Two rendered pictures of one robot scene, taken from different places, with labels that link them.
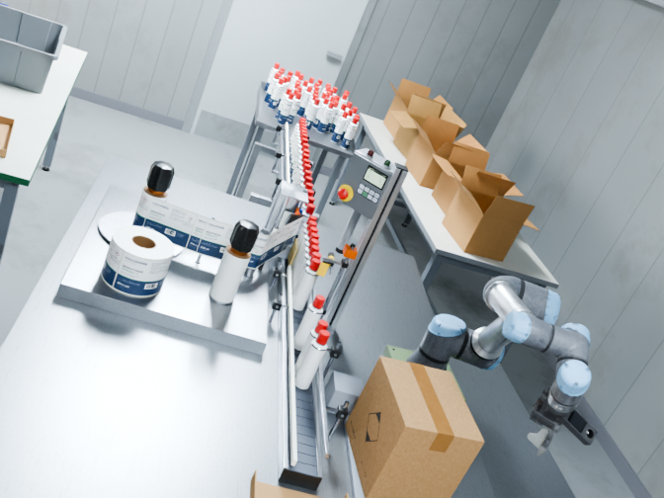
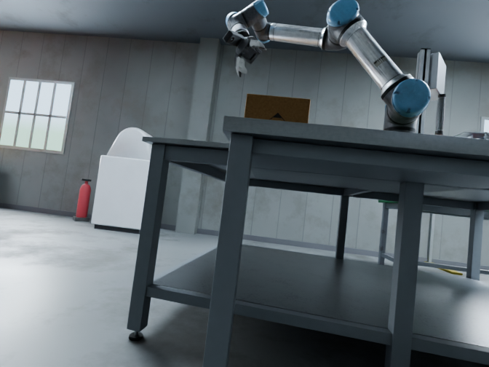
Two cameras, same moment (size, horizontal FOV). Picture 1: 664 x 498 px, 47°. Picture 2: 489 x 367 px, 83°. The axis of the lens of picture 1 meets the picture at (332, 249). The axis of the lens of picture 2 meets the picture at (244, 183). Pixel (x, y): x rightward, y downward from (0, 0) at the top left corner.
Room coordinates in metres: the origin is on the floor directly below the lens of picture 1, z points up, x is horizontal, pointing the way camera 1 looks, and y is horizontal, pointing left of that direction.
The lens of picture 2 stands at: (2.31, -1.72, 0.62)
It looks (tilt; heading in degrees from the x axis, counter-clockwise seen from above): 3 degrees up; 115
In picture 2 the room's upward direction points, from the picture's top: 7 degrees clockwise
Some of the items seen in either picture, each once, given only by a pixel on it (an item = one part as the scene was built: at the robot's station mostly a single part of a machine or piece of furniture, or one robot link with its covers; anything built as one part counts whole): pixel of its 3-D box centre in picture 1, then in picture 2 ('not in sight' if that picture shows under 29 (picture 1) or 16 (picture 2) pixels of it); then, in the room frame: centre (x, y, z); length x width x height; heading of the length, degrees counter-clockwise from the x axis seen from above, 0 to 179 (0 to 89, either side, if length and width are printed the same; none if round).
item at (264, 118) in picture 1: (281, 176); not in sight; (4.73, 0.50, 0.46); 0.72 x 0.62 x 0.93; 14
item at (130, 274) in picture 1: (137, 261); not in sight; (2.15, 0.56, 0.95); 0.20 x 0.20 x 0.14
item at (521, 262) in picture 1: (419, 233); not in sight; (5.01, -0.51, 0.39); 2.20 x 0.80 x 0.78; 20
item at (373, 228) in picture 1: (363, 249); (418, 113); (2.50, -0.10, 1.17); 0.04 x 0.04 x 0.67; 14
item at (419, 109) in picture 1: (421, 131); not in sight; (5.37, -0.24, 0.97); 0.46 x 0.44 x 0.37; 25
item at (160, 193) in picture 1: (152, 199); not in sight; (2.44, 0.65, 1.04); 0.09 x 0.09 x 0.29
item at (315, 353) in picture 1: (312, 359); not in sight; (1.99, -0.08, 0.98); 0.05 x 0.05 x 0.20
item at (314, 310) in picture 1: (309, 322); not in sight; (2.18, -0.03, 0.98); 0.05 x 0.05 x 0.20
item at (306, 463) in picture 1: (294, 313); not in sight; (2.42, 0.03, 0.86); 1.65 x 0.08 x 0.04; 14
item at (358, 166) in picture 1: (369, 184); (430, 78); (2.54, -0.03, 1.38); 0.17 x 0.10 x 0.19; 69
